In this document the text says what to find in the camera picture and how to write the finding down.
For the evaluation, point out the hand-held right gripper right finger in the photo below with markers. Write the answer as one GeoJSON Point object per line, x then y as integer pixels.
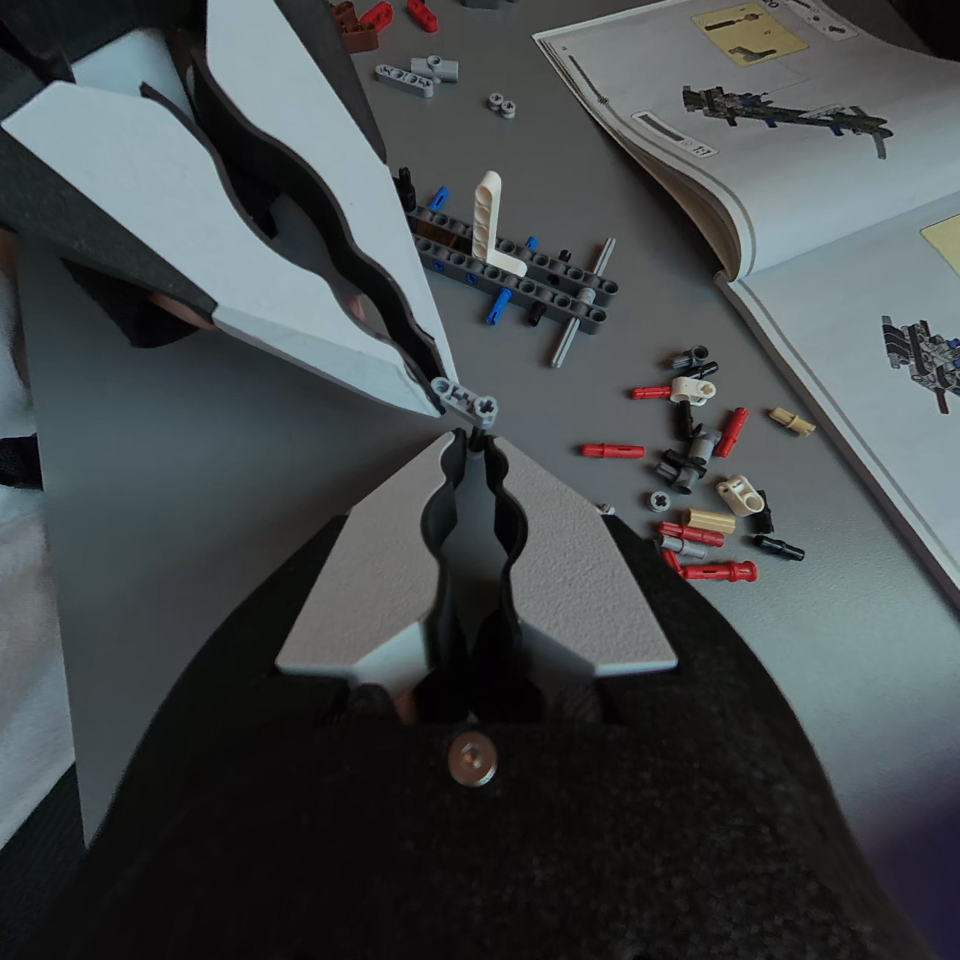
{"type": "Point", "coordinates": [585, 592]}

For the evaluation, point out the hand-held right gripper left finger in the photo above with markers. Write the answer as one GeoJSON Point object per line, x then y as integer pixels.
{"type": "Point", "coordinates": [352, 592]}

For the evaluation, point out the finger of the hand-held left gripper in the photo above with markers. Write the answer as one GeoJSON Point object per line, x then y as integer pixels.
{"type": "Point", "coordinates": [150, 195]}
{"type": "Point", "coordinates": [300, 90]}

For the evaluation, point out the black lego pin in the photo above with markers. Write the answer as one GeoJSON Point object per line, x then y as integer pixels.
{"type": "Point", "coordinates": [477, 439]}

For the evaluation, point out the light grey thin lego liftarm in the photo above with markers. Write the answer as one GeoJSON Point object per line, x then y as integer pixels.
{"type": "Point", "coordinates": [465, 401]}

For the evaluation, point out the dark grey lego beam assembly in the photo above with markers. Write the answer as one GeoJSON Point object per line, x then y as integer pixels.
{"type": "Point", "coordinates": [517, 289]}

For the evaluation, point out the brown lego piece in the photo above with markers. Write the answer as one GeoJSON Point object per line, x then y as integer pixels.
{"type": "Point", "coordinates": [356, 30]}

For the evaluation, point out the light grey lego beam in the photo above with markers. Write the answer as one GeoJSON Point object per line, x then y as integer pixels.
{"type": "Point", "coordinates": [405, 79]}

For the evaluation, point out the red lego beam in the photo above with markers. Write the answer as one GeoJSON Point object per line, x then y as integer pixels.
{"type": "Point", "coordinates": [377, 15]}
{"type": "Point", "coordinates": [422, 13]}

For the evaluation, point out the pile of small lego pins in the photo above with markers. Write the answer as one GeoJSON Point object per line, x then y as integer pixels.
{"type": "Point", "coordinates": [720, 571]}

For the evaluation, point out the light grey lego pin connector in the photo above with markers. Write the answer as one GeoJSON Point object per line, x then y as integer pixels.
{"type": "Point", "coordinates": [442, 67]}

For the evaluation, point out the small grey double lego bush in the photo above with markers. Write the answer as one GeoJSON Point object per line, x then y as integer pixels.
{"type": "Point", "coordinates": [501, 105]}

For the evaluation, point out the lego instruction booklet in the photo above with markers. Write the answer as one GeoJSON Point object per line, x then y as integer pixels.
{"type": "Point", "coordinates": [787, 195]}

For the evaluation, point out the person's left hand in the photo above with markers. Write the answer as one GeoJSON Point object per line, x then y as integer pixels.
{"type": "Point", "coordinates": [184, 311]}

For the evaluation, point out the person's white shirt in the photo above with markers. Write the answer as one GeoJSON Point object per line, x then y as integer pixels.
{"type": "Point", "coordinates": [22, 600]}

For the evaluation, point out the person's dark pants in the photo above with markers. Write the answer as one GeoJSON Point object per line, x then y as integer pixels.
{"type": "Point", "coordinates": [30, 885]}

